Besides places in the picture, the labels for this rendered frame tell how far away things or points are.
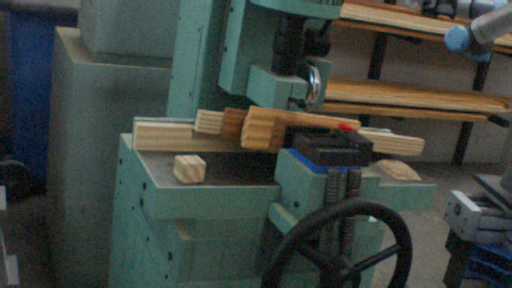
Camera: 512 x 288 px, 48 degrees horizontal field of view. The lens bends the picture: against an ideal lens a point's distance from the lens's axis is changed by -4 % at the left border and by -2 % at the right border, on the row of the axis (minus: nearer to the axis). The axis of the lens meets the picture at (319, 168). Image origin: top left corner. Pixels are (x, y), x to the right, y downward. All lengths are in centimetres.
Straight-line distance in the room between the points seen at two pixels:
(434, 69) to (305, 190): 353
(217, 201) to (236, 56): 34
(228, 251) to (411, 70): 338
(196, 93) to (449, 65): 338
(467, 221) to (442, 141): 317
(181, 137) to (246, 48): 23
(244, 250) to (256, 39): 43
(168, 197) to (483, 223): 91
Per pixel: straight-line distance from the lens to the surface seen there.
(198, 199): 103
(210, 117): 115
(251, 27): 124
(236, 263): 112
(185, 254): 107
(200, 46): 133
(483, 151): 510
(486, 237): 165
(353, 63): 405
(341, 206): 92
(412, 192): 125
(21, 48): 282
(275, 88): 114
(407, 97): 381
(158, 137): 116
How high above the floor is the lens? 129
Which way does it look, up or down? 19 degrees down
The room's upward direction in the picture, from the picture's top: 12 degrees clockwise
